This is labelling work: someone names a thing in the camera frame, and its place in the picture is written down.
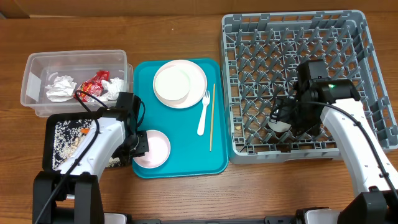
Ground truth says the white cup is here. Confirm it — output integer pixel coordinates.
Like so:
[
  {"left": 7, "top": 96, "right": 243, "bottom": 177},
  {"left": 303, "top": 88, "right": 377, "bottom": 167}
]
[{"left": 268, "top": 119, "right": 291, "bottom": 133}]

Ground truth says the white tissue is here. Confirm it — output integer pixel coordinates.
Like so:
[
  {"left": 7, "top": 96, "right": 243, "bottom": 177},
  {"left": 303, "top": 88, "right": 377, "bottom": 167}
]
[{"left": 97, "top": 77, "right": 124, "bottom": 101}]

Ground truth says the red snack wrapper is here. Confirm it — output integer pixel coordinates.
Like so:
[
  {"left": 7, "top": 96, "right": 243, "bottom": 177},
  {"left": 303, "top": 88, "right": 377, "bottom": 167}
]
[{"left": 73, "top": 70, "right": 110, "bottom": 102}]

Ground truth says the pink bowl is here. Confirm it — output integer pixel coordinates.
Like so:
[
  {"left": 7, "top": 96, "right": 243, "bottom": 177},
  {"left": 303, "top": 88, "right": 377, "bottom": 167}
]
[{"left": 134, "top": 130, "right": 171, "bottom": 169}]

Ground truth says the orange carrot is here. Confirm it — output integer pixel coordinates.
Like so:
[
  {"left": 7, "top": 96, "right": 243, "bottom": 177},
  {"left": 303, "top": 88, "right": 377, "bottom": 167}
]
[{"left": 80, "top": 128, "right": 90, "bottom": 134}]

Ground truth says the peanut shells and rice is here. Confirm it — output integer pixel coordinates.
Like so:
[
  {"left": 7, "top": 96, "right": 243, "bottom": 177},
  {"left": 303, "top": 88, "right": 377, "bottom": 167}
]
[{"left": 51, "top": 119, "right": 122, "bottom": 169}]

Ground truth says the white napkin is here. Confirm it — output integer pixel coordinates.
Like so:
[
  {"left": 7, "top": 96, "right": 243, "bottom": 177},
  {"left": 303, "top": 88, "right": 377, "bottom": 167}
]
[{"left": 45, "top": 75, "right": 76, "bottom": 103}]

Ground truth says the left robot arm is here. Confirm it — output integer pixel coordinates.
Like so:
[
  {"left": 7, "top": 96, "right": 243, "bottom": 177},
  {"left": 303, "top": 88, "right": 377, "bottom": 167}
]
[{"left": 32, "top": 92, "right": 149, "bottom": 223}]

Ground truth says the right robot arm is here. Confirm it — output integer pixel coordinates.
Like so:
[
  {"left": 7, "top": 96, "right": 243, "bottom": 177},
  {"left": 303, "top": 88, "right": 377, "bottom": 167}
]
[{"left": 268, "top": 60, "right": 397, "bottom": 223}]

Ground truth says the grey dishwasher rack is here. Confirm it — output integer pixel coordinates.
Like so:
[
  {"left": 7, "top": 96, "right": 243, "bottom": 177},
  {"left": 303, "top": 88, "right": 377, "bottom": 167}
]
[{"left": 221, "top": 10, "right": 397, "bottom": 164}]

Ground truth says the small white bowl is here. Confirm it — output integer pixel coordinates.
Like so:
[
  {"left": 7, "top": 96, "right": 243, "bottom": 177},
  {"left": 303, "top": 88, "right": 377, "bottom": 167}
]
[{"left": 154, "top": 66, "right": 190, "bottom": 101}]

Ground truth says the clear plastic bin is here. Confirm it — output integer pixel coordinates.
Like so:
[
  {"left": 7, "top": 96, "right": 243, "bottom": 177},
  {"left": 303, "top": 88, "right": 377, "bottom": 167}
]
[{"left": 21, "top": 50, "right": 133, "bottom": 118}]

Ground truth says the black tray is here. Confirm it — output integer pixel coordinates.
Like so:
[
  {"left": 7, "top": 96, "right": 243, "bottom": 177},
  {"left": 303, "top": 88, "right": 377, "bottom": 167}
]
[{"left": 42, "top": 108, "right": 126, "bottom": 176}]

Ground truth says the white round plate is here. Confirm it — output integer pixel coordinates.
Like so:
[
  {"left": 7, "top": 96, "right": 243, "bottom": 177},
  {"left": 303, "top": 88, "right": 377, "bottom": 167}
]
[{"left": 153, "top": 60, "right": 207, "bottom": 109}]

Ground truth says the teal serving tray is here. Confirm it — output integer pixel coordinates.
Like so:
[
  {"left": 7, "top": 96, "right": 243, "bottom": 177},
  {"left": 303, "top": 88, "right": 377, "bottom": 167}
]
[{"left": 132, "top": 58, "right": 230, "bottom": 179}]

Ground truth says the white plastic fork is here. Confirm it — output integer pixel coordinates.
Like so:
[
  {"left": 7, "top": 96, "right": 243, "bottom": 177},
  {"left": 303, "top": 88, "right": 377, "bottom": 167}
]
[{"left": 197, "top": 90, "right": 210, "bottom": 136}]

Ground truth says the wooden chopstick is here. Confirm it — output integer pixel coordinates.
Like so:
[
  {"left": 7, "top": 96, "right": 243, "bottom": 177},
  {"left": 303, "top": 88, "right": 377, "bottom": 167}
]
[{"left": 210, "top": 84, "right": 216, "bottom": 152}]

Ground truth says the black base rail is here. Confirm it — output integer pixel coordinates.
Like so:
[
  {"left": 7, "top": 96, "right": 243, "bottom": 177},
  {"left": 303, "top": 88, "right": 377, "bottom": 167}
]
[{"left": 105, "top": 207, "right": 352, "bottom": 224}]

